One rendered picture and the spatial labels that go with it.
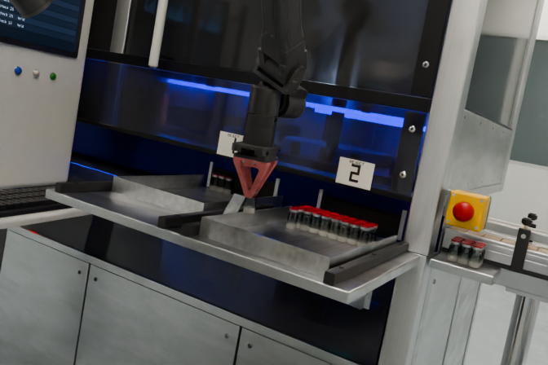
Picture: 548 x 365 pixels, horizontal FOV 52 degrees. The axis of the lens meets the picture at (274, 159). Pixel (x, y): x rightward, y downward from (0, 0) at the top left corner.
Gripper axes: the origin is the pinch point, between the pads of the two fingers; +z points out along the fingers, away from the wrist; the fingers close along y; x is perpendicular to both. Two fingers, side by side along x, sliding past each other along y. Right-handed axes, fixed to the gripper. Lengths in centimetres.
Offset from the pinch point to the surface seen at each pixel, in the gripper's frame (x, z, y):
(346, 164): -12.3, -5.2, 28.5
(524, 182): -110, 33, 477
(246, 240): -3.3, 6.8, -8.1
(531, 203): -119, 51, 474
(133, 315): 42, 50, 38
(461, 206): -37.7, -2.2, 19.2
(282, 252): -10.3, 6.9, -9.8
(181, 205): 17.4, 7.5, 8.0
